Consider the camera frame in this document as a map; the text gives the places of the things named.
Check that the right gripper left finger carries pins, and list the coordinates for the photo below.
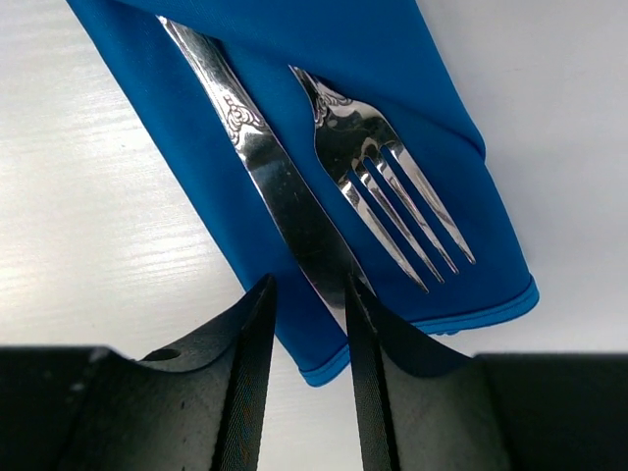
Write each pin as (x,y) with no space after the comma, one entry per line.
(197,403)

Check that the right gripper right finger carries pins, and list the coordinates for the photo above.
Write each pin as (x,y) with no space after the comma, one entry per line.
(424,406)

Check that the silver table knife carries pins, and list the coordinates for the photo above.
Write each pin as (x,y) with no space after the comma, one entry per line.
(320,251)

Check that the silver fork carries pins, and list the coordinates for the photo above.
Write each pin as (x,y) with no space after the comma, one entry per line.
(350,138)

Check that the blue cloth napkin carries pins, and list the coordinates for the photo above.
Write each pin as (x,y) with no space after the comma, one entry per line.
(380,52)

